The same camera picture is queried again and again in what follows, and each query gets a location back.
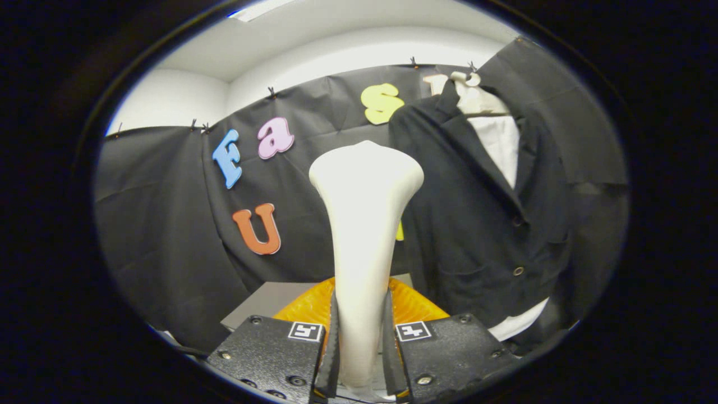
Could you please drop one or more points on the black backdrop cloth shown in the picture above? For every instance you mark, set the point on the black backdrop cloth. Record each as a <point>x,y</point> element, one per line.
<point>168,224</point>

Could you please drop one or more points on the white mannequin torso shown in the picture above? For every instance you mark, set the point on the white mannequin torso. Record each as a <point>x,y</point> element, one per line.
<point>502,140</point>

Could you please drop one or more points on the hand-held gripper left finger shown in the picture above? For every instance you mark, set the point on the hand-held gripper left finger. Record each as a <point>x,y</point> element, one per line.
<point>269,353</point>

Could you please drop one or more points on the grey cabinet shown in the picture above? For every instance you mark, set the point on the grey cabinet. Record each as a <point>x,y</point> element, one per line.
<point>263,303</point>

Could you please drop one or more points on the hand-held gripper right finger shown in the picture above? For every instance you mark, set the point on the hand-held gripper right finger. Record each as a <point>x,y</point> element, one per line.
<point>449,353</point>

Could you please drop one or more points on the black jacket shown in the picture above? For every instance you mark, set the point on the black jacket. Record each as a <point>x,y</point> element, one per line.
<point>471,224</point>

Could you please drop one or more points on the ceiling light panel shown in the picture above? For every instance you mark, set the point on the ceiling light panel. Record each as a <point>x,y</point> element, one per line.
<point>263,8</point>

